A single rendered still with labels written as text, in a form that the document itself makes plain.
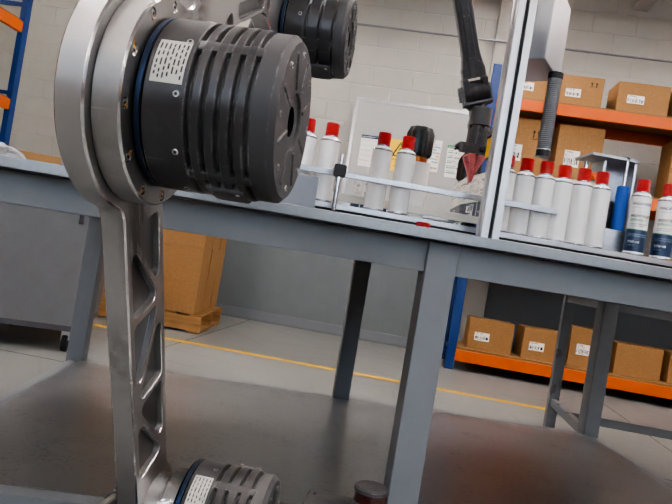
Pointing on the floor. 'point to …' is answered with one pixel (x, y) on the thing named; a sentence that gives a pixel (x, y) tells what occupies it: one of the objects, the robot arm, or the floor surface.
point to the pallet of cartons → (189, 280)
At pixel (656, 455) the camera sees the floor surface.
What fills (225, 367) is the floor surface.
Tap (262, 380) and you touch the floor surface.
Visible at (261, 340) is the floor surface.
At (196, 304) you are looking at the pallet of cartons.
